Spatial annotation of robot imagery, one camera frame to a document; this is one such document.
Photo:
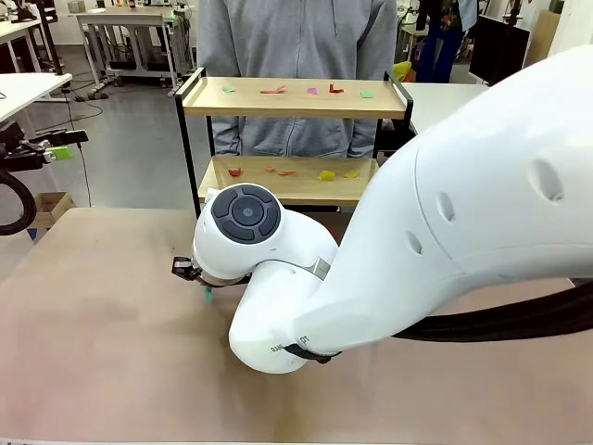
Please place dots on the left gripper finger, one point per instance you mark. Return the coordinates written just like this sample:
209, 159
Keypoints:
69, 137
58, 154

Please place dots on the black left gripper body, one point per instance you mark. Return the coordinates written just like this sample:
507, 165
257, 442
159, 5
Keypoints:
18, 155

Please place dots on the teal microfiber duster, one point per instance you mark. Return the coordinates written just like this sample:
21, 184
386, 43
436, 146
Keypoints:
210, 296

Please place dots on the person left forearm grey sleeve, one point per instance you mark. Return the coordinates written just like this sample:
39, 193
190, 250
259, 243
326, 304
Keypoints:
366, 139

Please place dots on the person right forearm grey sleeve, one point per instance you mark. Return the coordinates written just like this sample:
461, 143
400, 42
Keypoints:
227, 136

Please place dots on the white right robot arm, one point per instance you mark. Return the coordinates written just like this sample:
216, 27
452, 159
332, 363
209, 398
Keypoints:
463, 185

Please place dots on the grey floor power strip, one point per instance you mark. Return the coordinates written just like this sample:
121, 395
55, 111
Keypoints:
92, 95

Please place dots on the open cardboard box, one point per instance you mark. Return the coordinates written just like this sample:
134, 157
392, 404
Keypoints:
46, 208

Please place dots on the white desk with thin legs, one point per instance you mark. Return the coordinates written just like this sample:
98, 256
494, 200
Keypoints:
28, 90

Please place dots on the black vertical pole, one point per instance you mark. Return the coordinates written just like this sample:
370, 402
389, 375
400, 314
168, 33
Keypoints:
50, 41

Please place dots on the red paper scrap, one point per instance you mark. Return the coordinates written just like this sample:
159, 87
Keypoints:
335, 88
235, 172

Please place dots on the small white background desk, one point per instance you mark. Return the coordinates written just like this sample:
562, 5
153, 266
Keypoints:
14, 30

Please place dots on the green paper scrap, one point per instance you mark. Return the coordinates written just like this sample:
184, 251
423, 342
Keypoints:
228, 89
367, 93

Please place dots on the yellow paper scrap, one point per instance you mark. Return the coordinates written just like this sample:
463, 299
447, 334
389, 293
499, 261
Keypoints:
352, 174
327, 175

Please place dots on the person torso grey hoodie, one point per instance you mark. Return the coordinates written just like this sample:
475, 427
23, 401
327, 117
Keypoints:
296, 37

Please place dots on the yellow-green object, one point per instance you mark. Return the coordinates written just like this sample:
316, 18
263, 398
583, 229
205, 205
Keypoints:
402, 70

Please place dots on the large white curved desk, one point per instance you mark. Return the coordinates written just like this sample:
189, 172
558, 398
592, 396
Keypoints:
431, 106

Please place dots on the background person blue trousers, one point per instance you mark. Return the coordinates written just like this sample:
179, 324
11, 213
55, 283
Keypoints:
440, 51

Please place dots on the black monitor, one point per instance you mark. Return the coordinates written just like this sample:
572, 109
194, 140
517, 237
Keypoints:
498, 51

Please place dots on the brown cardboard sheet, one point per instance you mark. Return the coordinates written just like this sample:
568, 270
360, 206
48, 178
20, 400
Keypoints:
542, 37

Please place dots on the grey metal frame table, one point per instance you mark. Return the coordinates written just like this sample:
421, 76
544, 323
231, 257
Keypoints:
120, 21

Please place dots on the two-tier wood shelf black frame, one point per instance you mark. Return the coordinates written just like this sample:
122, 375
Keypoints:
301, 187

